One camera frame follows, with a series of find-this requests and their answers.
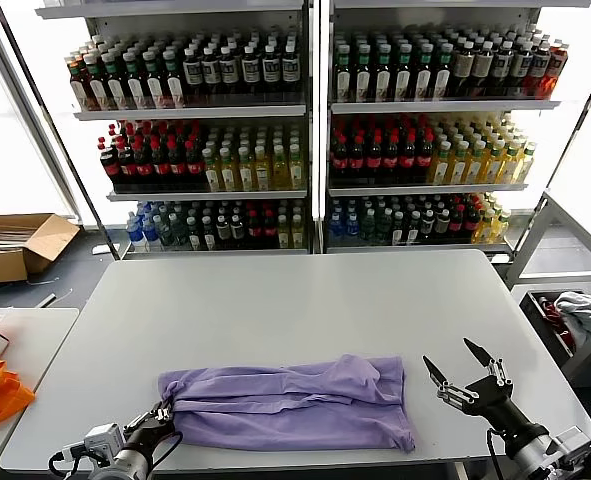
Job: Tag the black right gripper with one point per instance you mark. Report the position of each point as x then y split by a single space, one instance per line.
495 402

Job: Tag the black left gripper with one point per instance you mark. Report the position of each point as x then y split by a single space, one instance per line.
150 437

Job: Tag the purple t-shirt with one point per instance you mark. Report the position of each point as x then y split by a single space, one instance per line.
300 400

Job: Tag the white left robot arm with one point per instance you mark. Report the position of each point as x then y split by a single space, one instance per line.
125 462

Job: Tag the black plastic crate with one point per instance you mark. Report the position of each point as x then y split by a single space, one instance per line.
530 307

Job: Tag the red patterned cloth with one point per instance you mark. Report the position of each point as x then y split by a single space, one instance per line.
550 310

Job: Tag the white grey crumpled cloth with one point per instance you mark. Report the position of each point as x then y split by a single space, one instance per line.
582 310

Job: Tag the yellow juice bottle white cap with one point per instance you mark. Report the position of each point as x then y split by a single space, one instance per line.
213 176
285 235
281 174
501 227
494 167
263 175
230 176
511 167
297 174
442 167
247 175
477 167
459 167
526 167
486 227
299 235

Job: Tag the cola bottle red cap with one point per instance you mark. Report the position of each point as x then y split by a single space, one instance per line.
111 169
271 232
373 160
457 225
195 168
408 160
179 168
340 160
357 160
162 169
390 160
128 169
145 169
255 232
425 160
471 224

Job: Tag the dark drink bottle black label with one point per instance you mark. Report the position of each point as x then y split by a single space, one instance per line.
503 67
193 74
443 225
231 71
292 69
252 70
224 234
239 234
272 70
540 67
428 225
212 71
522 67

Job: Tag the small grey metal strip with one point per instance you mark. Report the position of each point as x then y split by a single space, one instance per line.
46 300

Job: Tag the dark tea bottle white label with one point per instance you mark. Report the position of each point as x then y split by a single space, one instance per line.
98 86
117 86
398 230
363 75
176 81
344 75
209 236
156 84
423 75
383 75
194 236
136 84
413 230
443 75
403 75

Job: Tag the small white flat object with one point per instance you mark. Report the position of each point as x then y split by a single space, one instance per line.
101 250

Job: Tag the green water bottle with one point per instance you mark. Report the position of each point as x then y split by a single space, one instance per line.
368 227
383 227
165 234

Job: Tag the blue water bottle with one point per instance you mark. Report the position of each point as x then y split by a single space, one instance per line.
150 234
136 234
352 229
337 229

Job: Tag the brown cardboard box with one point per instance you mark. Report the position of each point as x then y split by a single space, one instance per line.
51 240

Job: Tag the white sticks bundle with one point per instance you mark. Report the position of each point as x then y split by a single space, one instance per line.
1 244

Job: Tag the grey metal shelf rack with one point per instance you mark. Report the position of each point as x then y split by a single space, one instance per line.
445 105
191 113

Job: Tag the dark bottle beige label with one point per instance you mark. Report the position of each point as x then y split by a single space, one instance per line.
466 67
484 67

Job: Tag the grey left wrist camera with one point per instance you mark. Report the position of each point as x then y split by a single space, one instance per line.
104 436

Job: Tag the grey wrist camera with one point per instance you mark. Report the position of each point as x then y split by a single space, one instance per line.
572 442
104 436

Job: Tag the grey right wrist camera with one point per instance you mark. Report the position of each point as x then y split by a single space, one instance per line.
572 442

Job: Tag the grey metal table frame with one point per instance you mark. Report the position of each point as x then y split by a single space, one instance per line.
526 245

